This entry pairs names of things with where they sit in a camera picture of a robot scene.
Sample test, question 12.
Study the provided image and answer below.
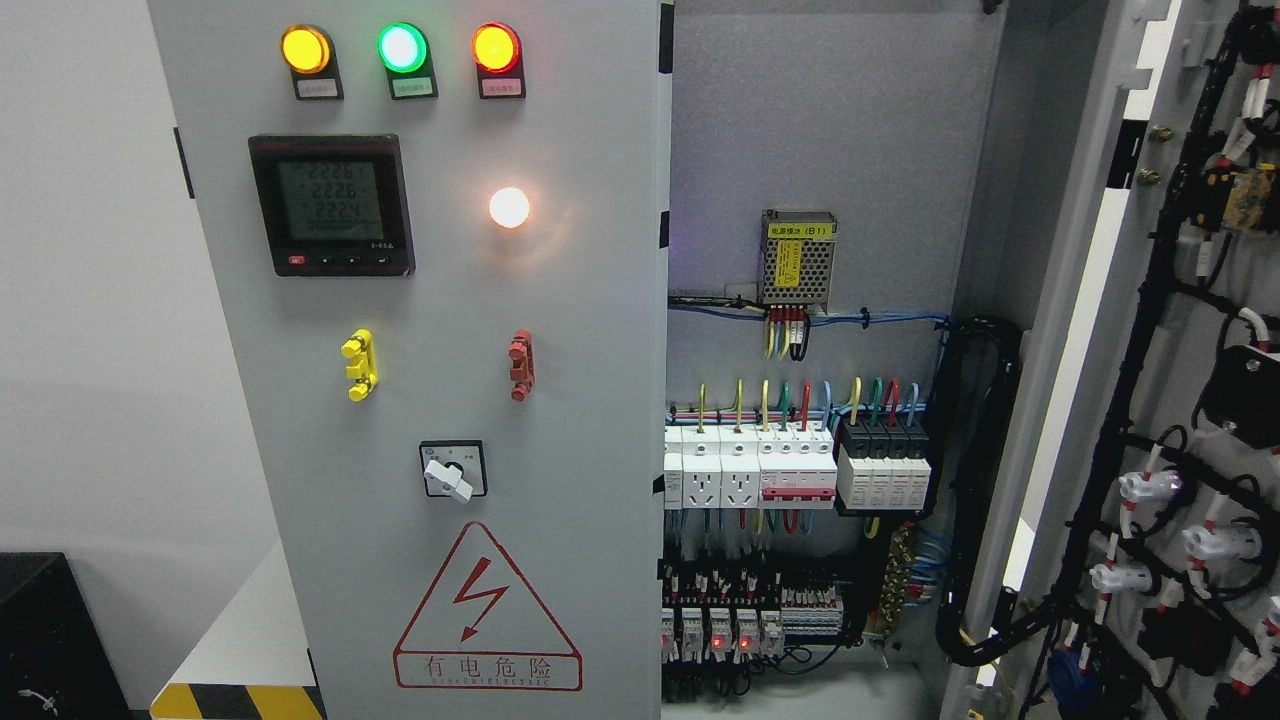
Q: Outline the black digital power meter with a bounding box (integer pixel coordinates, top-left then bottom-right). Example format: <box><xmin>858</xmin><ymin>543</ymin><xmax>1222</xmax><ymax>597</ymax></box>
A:
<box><xmin>248</xmin><ymin>135</ymin><xmax>415</xmax><ymax>277</ymax></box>

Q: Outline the green indicator lamp left door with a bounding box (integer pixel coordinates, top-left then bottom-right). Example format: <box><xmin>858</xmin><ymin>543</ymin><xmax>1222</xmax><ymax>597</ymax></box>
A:
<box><xmin>378</xmin><ymin>22</ymin><xmax>429</xmax><ymax>74</ymax></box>

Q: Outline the black surge protector block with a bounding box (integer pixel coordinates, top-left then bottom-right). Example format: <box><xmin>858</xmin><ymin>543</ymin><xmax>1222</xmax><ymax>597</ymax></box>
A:
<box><xmin>837</xmin><ymin>419</ymin><xmax>934</xmax><ymax>519</ymax></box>

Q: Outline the lower relay terminal row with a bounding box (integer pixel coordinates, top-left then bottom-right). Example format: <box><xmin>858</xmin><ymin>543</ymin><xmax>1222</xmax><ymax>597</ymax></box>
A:
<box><xmin>655</xmin><ymin>555</ymin><xmax>855</xmax><ymax>664</ymax></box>

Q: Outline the yellow black hazard tape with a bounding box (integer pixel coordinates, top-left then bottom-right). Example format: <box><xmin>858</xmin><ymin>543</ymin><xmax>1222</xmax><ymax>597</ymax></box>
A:
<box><xmin>150</xmin><ymin>683</ymin><xmax>326</xmax><ymax>719</ymax></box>

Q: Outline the white rotary selector switch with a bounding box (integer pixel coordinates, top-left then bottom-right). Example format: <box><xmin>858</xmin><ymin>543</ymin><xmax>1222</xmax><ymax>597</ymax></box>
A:
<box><xmin>419</xmin><ymin>439</ymin><xmax>488</xmax><ymax>503</ymax></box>

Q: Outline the metal mesh power supply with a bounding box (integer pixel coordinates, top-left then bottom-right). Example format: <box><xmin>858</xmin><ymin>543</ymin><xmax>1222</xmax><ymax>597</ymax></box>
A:
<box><xmin>759</xmin><ymin>209</ymin><xmax>838</xmax><ymax>306</ymax></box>

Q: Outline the yellow terminal post block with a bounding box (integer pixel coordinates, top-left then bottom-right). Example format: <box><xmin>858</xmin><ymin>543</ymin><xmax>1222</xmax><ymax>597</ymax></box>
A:
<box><xmin>340</xmin><ymin>328</ymin><xmax>379</xmax><ymax>404</ymax></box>

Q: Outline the white socket breaker row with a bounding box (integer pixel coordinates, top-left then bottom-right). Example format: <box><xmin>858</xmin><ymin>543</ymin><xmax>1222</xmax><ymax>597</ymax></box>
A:
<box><xmin>664</xmin><ymin>421</ymin><xmax>837</xmax><ymax>510</ymax></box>

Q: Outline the white glowing indicator lamp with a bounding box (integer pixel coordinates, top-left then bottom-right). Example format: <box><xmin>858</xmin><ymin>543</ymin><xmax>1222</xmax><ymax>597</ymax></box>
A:
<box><xmin>488</xmin><ymin>186</ymin><xmax>531</xmax><ymax>229</ymax></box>

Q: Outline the yellow indicator lamp left door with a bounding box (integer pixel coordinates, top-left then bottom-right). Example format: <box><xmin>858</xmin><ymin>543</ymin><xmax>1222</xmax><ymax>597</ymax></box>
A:
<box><xmin>280</xmin><ymin>24</ymin><xmax>333</xmax><ymax>76</ymax></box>

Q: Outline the black corrugated cable conduit right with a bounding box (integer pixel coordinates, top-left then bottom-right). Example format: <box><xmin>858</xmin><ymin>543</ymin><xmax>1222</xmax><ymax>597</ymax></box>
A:
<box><xmin>925</xmin><ymin>315</ymin><xmax>1061</xmax><ymax>669</ymax></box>

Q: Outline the red indicator lamp left door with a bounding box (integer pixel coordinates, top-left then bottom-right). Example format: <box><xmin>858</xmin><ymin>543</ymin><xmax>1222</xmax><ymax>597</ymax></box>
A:
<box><xmin>472</xmin><ymin>22</ymin><xmax>521</xmax><ymax>74</ymax></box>

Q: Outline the red electric hazard warning sticker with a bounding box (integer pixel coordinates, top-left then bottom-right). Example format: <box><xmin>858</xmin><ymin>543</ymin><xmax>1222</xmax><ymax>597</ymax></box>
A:
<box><xmin>393</xmin><ymin>521</ymin><xmax>582</xmax><ymax>692</ymax></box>

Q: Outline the red terminal post block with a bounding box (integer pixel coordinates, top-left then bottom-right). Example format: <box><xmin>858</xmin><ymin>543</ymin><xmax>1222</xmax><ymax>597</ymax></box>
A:
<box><xmin>507</xmin><ymin>328</ymin><xmax>536</xmax><ymax>402</ymax></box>

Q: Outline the brass terminal bar right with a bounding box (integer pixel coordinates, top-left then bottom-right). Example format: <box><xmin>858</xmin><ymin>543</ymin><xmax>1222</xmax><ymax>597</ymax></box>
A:
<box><xmin>869</xmin><ymin>521</ymin><xmax>915</xmax><ymax>641</ymax></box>

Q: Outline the grey cabinet door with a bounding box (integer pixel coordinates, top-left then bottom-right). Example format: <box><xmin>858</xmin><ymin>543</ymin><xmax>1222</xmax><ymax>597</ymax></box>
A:
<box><xmin>148</xmin><ymin>1</ymin><xmax>669</xmax><ymax>719</ymax></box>
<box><xmin>931</xmin><ymin>1</ymin><xmax>1277</xmax><ymax>719</ymax></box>

